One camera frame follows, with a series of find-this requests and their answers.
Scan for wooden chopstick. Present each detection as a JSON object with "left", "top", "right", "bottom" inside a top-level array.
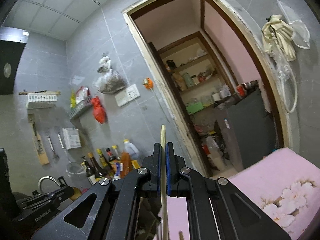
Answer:
[{"left": 161, "top": 125, "right": 169, "bottom": 240}]

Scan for dark soy sauce bottle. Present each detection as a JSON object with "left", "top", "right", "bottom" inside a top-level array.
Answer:
[{"left": 87, "top": 152, "right": 105, "bottom": 181}]

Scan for chrome faucet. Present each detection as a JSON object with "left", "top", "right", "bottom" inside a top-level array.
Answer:
[{"left": 37, "top": 175, "right": 66, "bottom": 194}]

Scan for brown sauce pouch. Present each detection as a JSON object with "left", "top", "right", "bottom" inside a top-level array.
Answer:
[{"left": 120, "top": 152, "right": 132, "bottom": 178}]

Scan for metal strainer hanging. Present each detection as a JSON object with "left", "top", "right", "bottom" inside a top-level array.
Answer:
[{"left": 57, "top": 133, "right": 87, "bottom": 177}]

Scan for wooden board hanging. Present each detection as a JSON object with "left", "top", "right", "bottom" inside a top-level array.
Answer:
[{"left": 28, "top": 114, "right": 50, "bottom": 165}]

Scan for large dark vinegar jug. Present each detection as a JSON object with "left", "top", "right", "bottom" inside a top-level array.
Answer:
[{"left": 124, "top": 139, "right": 140, "bottom": 162}]

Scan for hanging metal peeler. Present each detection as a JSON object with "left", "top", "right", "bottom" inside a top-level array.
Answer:
[{"left": 47, "top": 135, "right": 59, "bottom": 160}]

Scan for pink floral towel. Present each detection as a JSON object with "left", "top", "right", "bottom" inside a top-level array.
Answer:
[{"left": 156, "top": 148, "right": 319, "bottom": 239}]

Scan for dark grey cabinet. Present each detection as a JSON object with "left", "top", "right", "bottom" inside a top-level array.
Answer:
[{"left": 214, "top": 88, "right": 277, "bottom": 172}]

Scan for red plastic bag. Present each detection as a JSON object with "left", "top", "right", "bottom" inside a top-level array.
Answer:
[{"left": 91, "top": 96, "right": 107, "bottom": 124}]

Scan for green box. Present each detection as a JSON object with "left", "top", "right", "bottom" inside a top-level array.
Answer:
[{"left": 186, "top": 101, "right": 204, "bottom": 115}]

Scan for clear bag of dried goods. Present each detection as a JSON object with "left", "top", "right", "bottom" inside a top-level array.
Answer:
[{"left": 94, "top": 54, "right": 126, "bottom": 94}]

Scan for wooden pantry shelf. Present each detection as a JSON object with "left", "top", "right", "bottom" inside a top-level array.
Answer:
[{"left": 157, "top": 31, "right": 235, "bottom": 112}]

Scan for black range hood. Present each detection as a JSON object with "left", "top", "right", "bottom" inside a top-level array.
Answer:
[{"left": 0, "top": 40, "right": 25, "bottom": 95}]

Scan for cream rubber gloves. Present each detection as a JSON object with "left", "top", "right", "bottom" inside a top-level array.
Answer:
[{"left": 261, "top": 15, "right": 296, "bottom": 62}]

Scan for white wall box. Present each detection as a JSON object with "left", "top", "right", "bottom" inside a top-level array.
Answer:
[{"left": 62, "top": 128, "right": 81, "bottom": 150}]

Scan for grey wall shelf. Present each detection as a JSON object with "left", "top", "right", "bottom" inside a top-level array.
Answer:
[{"left": 68, "top": 96, "right": 92, "bottom": 120}]

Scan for white wall socket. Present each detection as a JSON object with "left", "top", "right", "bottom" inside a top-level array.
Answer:
[{"left": 115, "top": 84, "right": 140, "bottom": 107}]

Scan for white wall rack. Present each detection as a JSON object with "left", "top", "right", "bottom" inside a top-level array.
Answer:
[{"left": 18, "top": 90, "right": 61, "bottom": 110}]

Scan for orange wall hook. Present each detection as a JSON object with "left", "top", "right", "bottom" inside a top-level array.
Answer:
[{"left": 143, "top": 77, "right": 153, "bottom": 90}]

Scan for white hose loop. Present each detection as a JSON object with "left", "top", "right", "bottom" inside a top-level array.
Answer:
[{"left": 274, "top": 52, "right": 299, "bottom": 114}]

